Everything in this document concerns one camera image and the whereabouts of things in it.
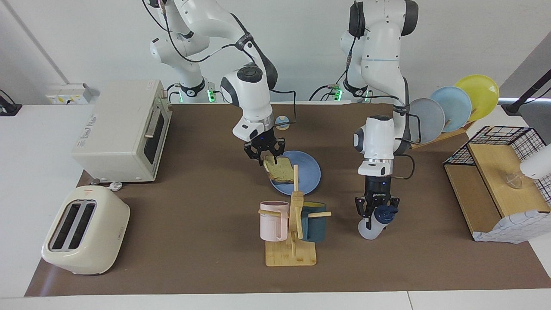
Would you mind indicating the grey plate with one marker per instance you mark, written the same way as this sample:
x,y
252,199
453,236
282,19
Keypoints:
x,y
430,122

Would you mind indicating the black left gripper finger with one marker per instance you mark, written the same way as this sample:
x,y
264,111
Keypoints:
x,y
363,206
394,201

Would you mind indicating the slice of toast bread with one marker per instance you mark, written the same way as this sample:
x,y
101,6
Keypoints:
x,y
282,171

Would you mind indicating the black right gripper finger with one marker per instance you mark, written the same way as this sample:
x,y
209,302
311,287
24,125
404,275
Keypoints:
x,y
280,146
252,150

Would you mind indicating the light blue plate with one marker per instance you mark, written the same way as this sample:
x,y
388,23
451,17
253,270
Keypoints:
x,y
456,107

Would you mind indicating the brown table mat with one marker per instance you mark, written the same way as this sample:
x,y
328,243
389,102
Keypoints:
x,y
206,172

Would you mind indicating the wooden shelf box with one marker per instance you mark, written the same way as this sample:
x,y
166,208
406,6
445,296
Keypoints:
x,y
499,176

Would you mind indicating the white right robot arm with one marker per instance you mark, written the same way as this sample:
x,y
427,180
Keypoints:
x,y
249,94

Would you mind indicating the black clamp base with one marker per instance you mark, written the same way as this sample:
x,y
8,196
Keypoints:
x,y
8,108

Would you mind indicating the clear glass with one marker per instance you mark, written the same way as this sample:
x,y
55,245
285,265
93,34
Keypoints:
x,y
514,181

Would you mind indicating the white toaster oven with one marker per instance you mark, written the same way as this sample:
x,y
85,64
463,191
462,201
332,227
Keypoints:
x,y
112,129

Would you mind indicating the white power strip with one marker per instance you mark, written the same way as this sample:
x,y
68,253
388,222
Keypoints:
x,y
69,92

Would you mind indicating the white power plug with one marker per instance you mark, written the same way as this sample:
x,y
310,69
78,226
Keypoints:
x,y
115,186

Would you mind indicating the small blue bell wooden knob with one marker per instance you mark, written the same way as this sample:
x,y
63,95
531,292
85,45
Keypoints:
x,y
282,125

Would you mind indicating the white checked cloth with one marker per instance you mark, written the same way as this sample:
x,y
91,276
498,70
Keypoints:
x,y
516,228

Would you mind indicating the dark teal mug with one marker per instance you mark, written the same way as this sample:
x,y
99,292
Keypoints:
x,y
314,228

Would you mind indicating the blue round plate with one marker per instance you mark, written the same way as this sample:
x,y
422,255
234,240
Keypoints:
x,y
308,172

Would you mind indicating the yellow plate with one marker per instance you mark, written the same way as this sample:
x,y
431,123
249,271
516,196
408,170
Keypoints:
x,y
482,92

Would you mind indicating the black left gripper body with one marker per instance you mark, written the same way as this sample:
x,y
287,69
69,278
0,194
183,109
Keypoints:
x,y
378,189

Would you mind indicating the clear bottle with navy cap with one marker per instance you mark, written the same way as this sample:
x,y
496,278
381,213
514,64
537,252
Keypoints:
x,y
370,232

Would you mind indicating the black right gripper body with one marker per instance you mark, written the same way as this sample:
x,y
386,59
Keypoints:
x,y
262,141

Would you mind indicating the wooden plate rack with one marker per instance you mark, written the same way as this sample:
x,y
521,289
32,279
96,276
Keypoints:
x,y
434,140

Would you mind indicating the wooden mug tree stand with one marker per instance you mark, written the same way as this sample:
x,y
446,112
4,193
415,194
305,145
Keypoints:
x,y
290,256

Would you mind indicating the pink mug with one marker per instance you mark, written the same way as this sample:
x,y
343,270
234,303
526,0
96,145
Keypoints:
x,y
272,224

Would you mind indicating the cream two-slot toaster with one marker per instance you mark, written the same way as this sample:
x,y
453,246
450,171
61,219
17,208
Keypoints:
x,y
103,232

